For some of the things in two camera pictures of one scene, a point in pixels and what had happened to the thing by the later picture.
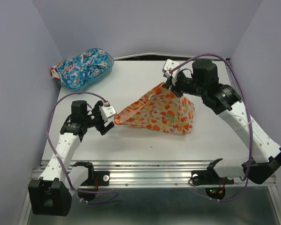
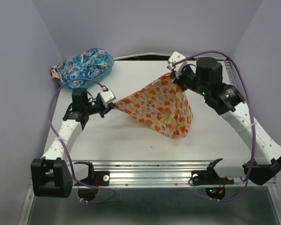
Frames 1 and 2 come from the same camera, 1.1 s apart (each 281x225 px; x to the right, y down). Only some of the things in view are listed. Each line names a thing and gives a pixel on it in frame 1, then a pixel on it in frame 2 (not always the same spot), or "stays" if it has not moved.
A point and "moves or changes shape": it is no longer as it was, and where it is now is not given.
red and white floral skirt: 55,73 stays
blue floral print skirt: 79,69 stays
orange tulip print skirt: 161,109 moves or changes shape
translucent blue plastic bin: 80,71 stays
